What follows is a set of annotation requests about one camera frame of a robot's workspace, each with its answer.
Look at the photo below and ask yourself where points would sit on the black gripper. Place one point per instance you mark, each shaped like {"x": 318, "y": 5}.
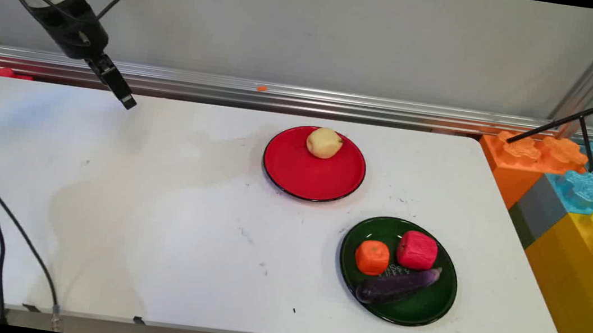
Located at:
{"x": 73, "y": 29}

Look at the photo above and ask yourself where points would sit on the purple toy eggplant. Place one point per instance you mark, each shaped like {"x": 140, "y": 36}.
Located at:
{"x": 395, "y": 288}

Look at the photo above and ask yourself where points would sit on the pale yellow toy pear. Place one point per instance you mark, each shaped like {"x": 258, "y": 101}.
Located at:
{"x": 324, "y": 143}

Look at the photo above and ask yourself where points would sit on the red round plate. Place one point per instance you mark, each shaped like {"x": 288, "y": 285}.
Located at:
{"x": 312, "y": 177}

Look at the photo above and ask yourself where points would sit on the black table edge clip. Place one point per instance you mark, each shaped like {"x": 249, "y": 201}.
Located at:
{"x": 139, "y": 320}

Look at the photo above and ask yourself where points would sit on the orange toy fruit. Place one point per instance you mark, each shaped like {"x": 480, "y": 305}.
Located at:
{"x": 372, "y": 258}

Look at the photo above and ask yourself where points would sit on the red toy apple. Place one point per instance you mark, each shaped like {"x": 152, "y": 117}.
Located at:
{"x": 417, "y": 250}

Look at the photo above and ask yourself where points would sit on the dark green round plate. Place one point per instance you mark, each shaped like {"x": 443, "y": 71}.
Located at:
{"x": 426, "y": 307}

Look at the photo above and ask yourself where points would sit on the orange giant toy brick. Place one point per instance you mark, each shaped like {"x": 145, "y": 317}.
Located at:
{"x": 511, "y": 170}

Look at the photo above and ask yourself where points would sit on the dark green giant toy brick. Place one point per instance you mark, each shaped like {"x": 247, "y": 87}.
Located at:
{"x": 521, "y": 225}

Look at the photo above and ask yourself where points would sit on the grey giant toy brick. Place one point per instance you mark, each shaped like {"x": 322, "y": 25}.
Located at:
{"x": 543, "y": 205}

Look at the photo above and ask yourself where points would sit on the aluminium profile rail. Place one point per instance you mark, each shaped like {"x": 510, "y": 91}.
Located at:
{"x": 338, "y": 104}

